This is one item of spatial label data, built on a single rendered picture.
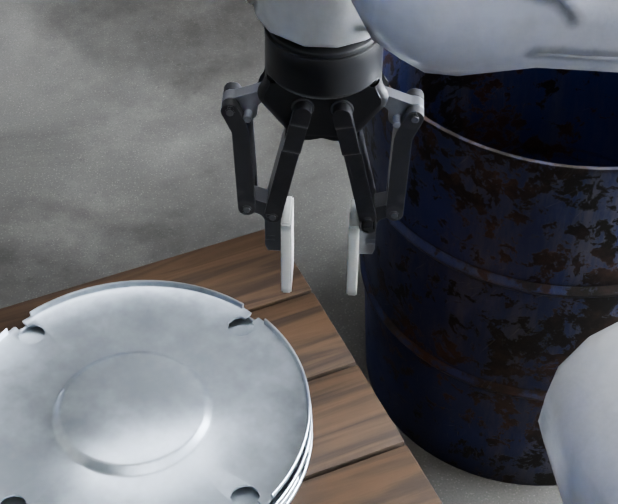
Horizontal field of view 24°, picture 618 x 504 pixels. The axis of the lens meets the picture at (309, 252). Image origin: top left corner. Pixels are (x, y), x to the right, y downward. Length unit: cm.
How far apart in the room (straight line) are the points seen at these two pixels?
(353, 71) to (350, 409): 41
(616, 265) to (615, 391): 74
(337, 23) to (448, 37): 14
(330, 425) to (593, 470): 61
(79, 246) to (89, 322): 62
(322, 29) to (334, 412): 45
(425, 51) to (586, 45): 8
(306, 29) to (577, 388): 31
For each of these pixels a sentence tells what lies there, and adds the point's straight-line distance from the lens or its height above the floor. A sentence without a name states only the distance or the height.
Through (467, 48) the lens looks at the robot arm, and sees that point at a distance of 75.
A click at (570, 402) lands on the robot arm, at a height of 81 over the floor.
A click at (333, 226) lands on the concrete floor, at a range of 189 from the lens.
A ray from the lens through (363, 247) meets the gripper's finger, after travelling 103.
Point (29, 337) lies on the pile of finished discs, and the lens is 128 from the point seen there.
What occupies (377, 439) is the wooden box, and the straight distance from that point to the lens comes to 121.
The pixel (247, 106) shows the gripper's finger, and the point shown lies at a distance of 96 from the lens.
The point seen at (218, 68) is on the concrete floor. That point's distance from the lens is 215.
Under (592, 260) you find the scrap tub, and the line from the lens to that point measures 136.
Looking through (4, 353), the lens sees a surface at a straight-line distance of 126.
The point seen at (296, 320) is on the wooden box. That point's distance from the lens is 130.
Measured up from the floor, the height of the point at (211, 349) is 38.
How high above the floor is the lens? 130
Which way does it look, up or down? 45 degrees down
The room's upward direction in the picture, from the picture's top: straight up
